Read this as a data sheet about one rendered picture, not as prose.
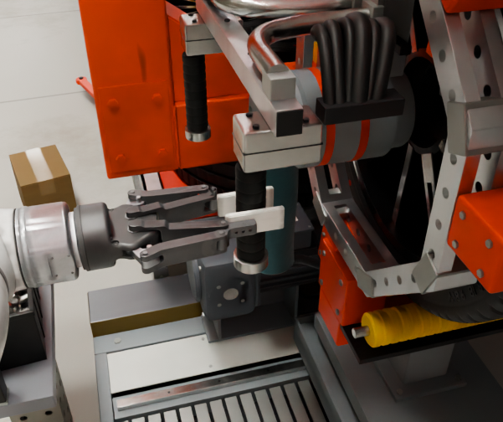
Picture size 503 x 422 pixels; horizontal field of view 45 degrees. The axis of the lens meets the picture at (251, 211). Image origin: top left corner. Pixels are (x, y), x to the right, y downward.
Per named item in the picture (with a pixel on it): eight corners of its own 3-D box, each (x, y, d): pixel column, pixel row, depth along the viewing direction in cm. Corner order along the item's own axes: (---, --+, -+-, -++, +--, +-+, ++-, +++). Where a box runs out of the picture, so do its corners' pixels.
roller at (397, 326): (517, 322, 106) (526, 298, 102) (358, 358, 100) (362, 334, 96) (498, 300, 110) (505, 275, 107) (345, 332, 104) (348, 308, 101)
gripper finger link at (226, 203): (218, 218, 75) (217, 213, 75) (273, 208, 76) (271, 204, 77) (218, 198, 73) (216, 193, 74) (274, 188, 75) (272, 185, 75)
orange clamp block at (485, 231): (501, 232, 72) (551, 283, 65) (442, 244, 71) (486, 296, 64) (517, 182, 68) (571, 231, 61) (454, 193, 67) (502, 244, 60)
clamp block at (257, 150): (321, 163, 69) (325, 120, 66) (243, 175, 67) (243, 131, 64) (306, 141, 73) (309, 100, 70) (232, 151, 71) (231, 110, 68)
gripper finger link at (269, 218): (224, 213, 70) (226, 217, 70) (283, 204, 72) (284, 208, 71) (225, 234, 72) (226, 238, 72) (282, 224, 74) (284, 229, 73)
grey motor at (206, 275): (365, 336, 157) (382, 227, 136) (203, 371, 148) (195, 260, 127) (338, 288, 171) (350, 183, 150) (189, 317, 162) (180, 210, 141)
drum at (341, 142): (410, 171, 90) (427, 81, 82) (271, 192, 85) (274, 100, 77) (371, 126, 101) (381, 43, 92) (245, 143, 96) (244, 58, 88)
